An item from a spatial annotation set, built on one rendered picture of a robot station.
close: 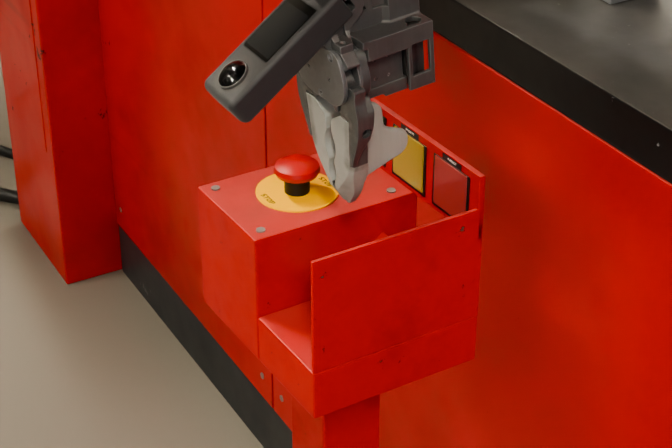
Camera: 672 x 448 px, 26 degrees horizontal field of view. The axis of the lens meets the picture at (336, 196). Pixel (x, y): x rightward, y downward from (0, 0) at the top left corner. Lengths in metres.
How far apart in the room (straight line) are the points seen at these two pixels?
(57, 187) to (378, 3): 1.47
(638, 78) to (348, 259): 0.31
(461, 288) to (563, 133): 0.18
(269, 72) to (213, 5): 0.89
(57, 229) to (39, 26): 0.38
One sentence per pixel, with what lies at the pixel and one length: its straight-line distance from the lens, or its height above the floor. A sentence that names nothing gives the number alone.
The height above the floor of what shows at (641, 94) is 0.87.
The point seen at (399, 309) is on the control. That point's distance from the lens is 1.18.
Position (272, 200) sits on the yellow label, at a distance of 1.24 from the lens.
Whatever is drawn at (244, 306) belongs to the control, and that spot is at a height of 0.70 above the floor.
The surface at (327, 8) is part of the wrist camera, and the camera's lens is 1.05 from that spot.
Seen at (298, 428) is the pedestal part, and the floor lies 0.55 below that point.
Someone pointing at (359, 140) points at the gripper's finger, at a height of 0.90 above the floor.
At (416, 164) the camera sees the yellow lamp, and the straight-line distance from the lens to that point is 1.23.
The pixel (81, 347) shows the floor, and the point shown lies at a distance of 2.43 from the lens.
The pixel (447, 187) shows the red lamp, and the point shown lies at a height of 0.81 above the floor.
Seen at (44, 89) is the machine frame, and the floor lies 0.38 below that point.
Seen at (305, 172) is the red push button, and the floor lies 0.81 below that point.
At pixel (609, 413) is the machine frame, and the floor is 0.57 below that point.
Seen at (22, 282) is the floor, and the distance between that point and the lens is 2.62.
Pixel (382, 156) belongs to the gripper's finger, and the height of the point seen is 0.87.
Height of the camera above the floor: 1.40
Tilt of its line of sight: 30 degrees down
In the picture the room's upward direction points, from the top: straight up
